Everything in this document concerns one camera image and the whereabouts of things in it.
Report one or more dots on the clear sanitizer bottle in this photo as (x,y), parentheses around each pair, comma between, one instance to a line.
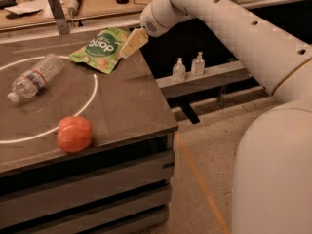
(198,65)
(179,71)

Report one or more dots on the rolled grey tool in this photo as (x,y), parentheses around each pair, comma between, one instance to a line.
(73,7)

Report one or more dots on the red apple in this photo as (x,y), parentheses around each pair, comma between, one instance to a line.
(75,134)

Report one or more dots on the dark wooden table base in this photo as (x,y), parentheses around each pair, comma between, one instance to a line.
(115,189)

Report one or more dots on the white paper sheet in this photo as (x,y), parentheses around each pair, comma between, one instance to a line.
(23,9)

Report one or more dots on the right clear sanitizer bottle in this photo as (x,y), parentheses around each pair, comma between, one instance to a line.
(198,65)

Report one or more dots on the grey metal rail shelf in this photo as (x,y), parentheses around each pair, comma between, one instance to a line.
(213,77)

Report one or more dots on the left clear sanitizer bottle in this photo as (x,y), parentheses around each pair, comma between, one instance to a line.
(179,71)

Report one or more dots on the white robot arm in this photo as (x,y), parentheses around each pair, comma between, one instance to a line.
(272,182)

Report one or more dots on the green rice chip bag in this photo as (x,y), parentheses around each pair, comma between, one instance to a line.
(102,53)

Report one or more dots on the grey metal bracket left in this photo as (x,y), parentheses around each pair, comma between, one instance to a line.
(59,16)

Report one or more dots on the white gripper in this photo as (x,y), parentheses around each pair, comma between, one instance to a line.
(155,20)

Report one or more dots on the clear plastic water bottle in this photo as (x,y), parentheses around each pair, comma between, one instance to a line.
(35,78)

